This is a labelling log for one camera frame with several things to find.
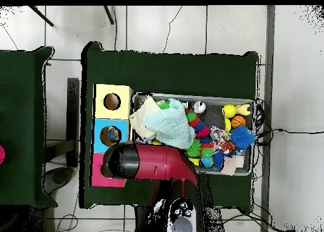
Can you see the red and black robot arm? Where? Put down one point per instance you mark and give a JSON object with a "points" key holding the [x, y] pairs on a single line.
{"points": [[152, 161]]}

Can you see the multicolour spiky caterpillar toy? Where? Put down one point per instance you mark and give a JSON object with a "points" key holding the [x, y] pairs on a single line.
{"points": [[200, 127]]}

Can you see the cream yellow waffle cloth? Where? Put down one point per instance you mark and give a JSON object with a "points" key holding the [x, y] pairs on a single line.
{"points": [[140, 123]]}

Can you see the dark green tablecloth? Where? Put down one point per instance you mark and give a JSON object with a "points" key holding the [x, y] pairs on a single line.
{"points": [[164, 72]]}

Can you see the plain wooden cube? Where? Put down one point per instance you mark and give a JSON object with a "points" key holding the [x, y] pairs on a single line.
{"points": [[229, 166]]}

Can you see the grey round stand base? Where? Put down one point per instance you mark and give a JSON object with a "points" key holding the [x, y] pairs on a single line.
{"points": [[59, 179]]}

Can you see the blue fuzzy monster toy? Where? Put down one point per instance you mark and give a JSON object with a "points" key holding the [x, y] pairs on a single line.
{"points": [[242, 137]]}

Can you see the pink plastic cup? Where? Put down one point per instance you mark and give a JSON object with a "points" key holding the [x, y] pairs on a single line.
{"points": [[1, 155]]}

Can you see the wooden box with three holes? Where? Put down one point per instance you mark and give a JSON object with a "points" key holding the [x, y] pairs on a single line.
{"points": [[121, 110]]}

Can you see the black tripod leg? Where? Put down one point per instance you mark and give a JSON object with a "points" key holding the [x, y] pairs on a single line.
{"points": [[108, 14], [41, 15]]}

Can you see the yellow smooth ball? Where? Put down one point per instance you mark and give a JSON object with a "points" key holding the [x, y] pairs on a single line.
{"points": [[229, 110]]}

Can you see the blue and clear plastic packet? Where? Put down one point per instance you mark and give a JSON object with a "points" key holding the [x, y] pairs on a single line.
{"points": [[111, 134]]}

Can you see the yellow foam banana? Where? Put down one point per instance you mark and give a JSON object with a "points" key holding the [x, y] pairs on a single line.
{"points": [[227, 124]]}

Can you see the orange toy basketball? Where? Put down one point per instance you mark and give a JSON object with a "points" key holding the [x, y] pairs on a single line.
{"points": [[238, 121]]}

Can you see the dark green side table cloth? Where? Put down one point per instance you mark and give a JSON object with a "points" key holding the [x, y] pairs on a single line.
{"points": [[22, 90]]}

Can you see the crushed red drink can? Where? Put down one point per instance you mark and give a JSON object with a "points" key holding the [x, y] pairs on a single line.
{"points": [[199, 106]]}

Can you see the mint green waffle cloth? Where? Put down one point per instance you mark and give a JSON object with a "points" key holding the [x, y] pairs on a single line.
{"points": [[172, 125]]}

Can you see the yellow foam bone toy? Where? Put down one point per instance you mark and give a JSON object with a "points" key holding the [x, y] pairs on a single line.
{"points": [[243, 110]]}

